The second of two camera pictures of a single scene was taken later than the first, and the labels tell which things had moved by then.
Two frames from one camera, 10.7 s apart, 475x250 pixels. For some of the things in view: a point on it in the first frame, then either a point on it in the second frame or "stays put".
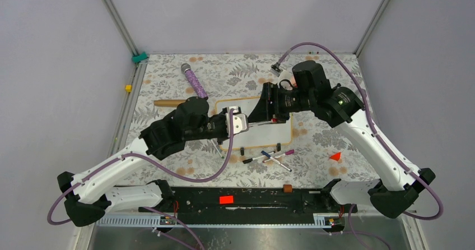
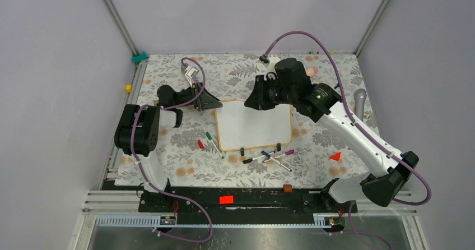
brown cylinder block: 287,188 stays put
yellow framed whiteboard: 272,134 stays put
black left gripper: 223,114 to 206,101
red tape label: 226,199 stays put
